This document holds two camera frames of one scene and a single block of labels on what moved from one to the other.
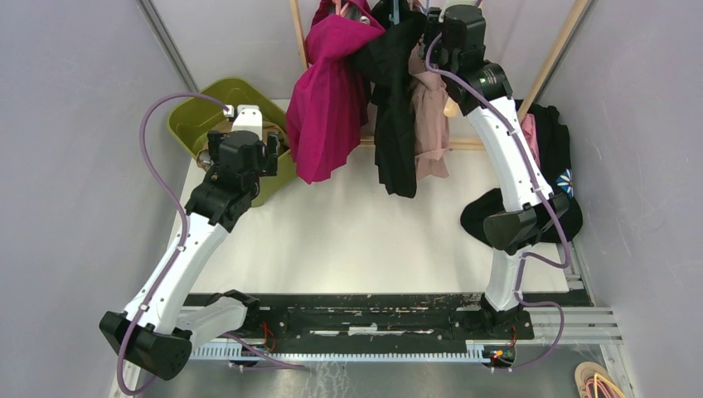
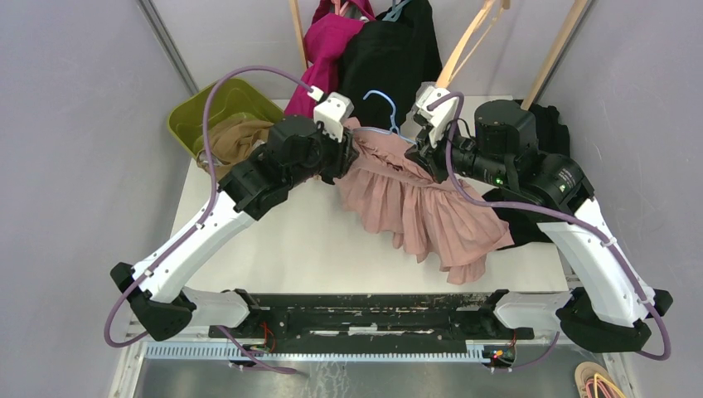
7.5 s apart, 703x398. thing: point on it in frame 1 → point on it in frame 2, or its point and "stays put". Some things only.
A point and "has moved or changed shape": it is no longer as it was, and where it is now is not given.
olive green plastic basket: x=197 y=113 stays put
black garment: x=393 y=98 has moved or changed shape
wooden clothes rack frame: x=573 y=20 stays put
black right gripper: x=435 y=23 → x=428 y=156
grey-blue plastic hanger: x=395 y=17 has moved or changed shape
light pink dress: x=431 y=124 → x=386 y=188
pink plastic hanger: x=337 y=4 stays put
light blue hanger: x=424 y=12 → x=393 y=130
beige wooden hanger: x=451 y=108 has moved or changed shape
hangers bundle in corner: x=592 y=381 stays put
